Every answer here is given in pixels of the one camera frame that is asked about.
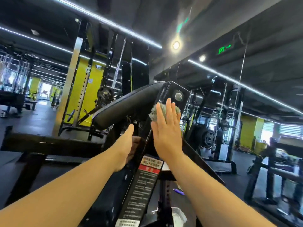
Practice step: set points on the person's right hand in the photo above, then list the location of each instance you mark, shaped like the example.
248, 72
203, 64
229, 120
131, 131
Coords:
167, 137

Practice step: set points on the person's left hand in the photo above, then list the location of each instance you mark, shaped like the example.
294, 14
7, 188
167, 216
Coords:
122, 151

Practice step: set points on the person's left thumb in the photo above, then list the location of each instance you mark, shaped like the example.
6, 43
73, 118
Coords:
129, 133

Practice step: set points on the person's right little finger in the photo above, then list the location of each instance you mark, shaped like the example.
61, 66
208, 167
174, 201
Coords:
179, 120

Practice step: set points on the person's right thumb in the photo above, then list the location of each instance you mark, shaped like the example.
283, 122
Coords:
154, 130

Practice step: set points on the person's right middle finger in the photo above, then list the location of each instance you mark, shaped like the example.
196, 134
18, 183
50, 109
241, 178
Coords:
169, 111

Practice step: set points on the grey-green cleaning cloth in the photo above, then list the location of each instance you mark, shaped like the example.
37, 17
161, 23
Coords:
152, 114

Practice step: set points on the black gym machine frame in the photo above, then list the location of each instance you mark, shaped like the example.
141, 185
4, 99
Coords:
171, 88

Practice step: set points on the person's right forearm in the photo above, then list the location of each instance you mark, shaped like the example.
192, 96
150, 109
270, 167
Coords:
213, 196

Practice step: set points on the person's left forearm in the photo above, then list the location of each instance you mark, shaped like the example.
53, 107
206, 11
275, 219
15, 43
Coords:
66, 193

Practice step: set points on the black padded machine cushion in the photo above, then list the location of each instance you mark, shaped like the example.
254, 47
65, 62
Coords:
127, 106

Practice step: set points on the black weight plate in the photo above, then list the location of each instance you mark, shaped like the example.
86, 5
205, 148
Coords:
105, 95
208, 138

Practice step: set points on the black squat rack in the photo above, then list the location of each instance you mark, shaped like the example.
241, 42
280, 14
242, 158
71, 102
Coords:
233, 130

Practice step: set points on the yellow pillar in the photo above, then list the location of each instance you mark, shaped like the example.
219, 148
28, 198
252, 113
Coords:
91, 92
251, 132

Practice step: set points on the round ceiling lamp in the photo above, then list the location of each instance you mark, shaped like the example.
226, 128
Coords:
176, 45
202, 58

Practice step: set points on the purple object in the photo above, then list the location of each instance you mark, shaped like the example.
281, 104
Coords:
179, 191

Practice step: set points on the white ceiling light strip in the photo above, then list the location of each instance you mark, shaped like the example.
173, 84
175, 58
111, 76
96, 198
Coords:
35, 40
243, 86
106, 21

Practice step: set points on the silver and black power rack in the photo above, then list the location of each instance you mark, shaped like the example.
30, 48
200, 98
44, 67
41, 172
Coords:
71, 75

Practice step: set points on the green exit sign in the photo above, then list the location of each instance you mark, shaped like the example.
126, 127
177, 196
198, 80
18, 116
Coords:
224, 49

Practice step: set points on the white plastic container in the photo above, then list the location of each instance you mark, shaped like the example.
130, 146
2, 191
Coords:
178, 216

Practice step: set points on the black flat gym bench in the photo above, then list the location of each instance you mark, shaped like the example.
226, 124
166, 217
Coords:
14, 98

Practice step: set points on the black metal gym bench frame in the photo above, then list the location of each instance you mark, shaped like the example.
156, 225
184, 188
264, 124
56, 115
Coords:
274, 172

